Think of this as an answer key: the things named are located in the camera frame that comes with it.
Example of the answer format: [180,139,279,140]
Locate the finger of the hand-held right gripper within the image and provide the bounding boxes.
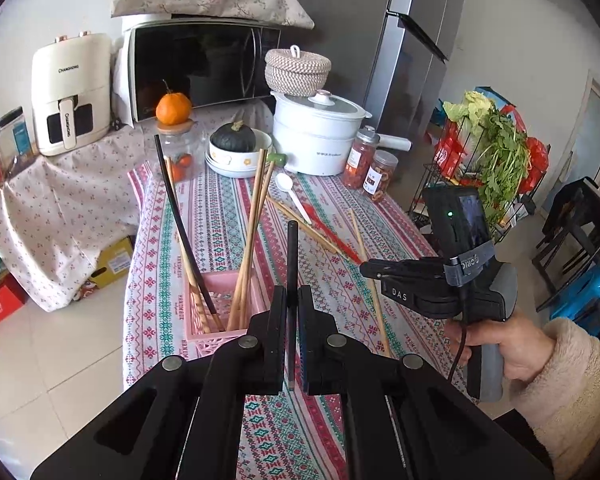
[359,257,448,283]

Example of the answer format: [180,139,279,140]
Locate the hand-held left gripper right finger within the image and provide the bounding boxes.
[297,285,553,480]

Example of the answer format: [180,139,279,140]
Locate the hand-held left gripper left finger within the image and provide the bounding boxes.
[30,285,288,480]

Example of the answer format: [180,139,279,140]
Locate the wooden chopstick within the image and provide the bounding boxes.
[234,155,271,331]
[242,158,277,331]
[163,156,212,335]
[348,208,393,360]
[265,198,340,255]
[228,148,267,331]
[270,199,338,248]

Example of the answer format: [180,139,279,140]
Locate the pink perforated utensil holder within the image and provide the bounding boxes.
[185,272,276,358]

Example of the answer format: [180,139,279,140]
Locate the black chopstick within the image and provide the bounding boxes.
[286,221,299,392]
[153,134,222,330]

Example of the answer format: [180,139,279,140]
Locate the person's right forearm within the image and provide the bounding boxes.
[510,317,600,480]

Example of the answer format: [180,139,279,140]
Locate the person's right hand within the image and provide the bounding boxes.
[442,310,556,383]

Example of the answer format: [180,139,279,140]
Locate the red chopstick on table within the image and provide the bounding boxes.
[305,203,362,264]

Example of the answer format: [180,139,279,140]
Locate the jar of dried fruit rings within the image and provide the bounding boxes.
[362,150,399,204]

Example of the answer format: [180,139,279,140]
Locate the blue plastic stool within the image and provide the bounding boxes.
[550,260,600,321]

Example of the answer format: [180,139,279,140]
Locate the jar of red dried fruit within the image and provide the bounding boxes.
[342,126,381,190]

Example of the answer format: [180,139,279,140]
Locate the black chair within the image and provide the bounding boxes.
[532,177,600,311]

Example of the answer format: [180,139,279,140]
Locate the red snack packets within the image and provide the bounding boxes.
[432,120,473,176]

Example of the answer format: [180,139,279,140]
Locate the patterned striped tablecloth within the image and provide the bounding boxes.
[122,160,481,480]

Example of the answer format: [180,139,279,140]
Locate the leafy green herbs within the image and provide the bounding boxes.
[472,107,531,226]

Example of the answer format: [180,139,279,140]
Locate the white plastic spoon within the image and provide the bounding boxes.
[275,173,312,224]

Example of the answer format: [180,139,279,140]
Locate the white electric cooking pot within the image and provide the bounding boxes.
[271,89,412,177]

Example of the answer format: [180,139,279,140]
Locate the red plastic bag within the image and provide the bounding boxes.
[500,105,551,193]

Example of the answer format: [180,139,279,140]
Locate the napa cabbage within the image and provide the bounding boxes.
[442,91,496,133]

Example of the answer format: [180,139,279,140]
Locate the yellow cardboard box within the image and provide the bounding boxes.
[87,235,136,291]

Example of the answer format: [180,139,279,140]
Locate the blue printed bag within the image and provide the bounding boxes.
[472,87,518,111]

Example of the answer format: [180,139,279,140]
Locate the dark green pumpkin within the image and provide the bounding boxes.
[210,121,257,153]

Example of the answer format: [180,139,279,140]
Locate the glass jar with cork lid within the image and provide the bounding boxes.
[156,119,207,183]

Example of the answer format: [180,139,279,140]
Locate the woven lidded basket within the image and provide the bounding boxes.
[265,45,331,97]

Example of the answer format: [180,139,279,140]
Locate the grey refrigerator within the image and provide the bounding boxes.
[272,0,471,143]

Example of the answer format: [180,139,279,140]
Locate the small floral print cloth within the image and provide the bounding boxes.
[0,100,276,313]

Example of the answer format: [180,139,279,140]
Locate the orange mandarin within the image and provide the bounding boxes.
[155,80,192,126]

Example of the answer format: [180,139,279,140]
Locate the red cardboard box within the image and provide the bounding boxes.
[0,275,28,331]

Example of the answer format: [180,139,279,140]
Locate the black microwave oven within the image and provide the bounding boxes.
[121,17,283,128]

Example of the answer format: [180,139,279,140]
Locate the clear container with black lid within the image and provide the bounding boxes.
[0,106,36,176]

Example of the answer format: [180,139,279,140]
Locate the floral microwave cover cloth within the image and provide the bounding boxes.
[111,0,315,31]

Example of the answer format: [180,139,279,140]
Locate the cream air fryer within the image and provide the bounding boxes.
[31,31,113,157]

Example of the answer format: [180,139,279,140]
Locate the black cable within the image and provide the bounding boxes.
[446,280,473,382]

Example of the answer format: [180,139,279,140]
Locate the black wire rack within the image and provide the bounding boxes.
[407,125,548,241]

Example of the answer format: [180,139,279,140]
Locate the white dish with green handle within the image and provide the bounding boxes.
[205,130,287,178]

